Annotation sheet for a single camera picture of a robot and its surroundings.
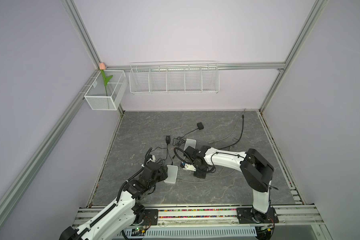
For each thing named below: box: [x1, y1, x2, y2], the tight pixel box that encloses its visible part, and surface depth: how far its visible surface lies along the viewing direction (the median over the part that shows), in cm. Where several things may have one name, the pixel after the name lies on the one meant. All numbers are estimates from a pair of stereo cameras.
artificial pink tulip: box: [99, 62, 113, 96], surface depth 92 cm
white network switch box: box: [184, 138, 197, 152], surface depth 102 cm
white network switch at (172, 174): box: [164, 164, 178, 184], surface depth 89 cm
